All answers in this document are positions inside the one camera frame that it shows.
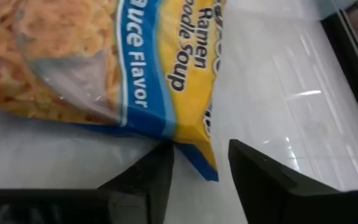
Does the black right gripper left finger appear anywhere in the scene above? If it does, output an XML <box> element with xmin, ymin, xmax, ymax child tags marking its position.
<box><xmin>98</xmin><ymin>141</ymin><xmax>175</xmax><ymax>224</ymax></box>

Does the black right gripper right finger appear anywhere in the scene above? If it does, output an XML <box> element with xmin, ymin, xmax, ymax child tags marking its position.
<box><xmin>227</xmin><ymin>139</ymin><xmax>343</xmax><ymax>224</ymax></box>

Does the blue Maruchan ramen packet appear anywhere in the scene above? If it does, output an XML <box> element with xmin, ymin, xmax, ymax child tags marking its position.
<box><xmin>0</xmin><ymin>0</ymin><xmax>226</xmax><ymax>182</ymax></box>

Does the black table frame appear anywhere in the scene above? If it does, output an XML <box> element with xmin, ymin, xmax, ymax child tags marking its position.
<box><xmin>320</xmin><ymin>0</ymin><xmax>358</xmax><ymax>147</ymax></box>

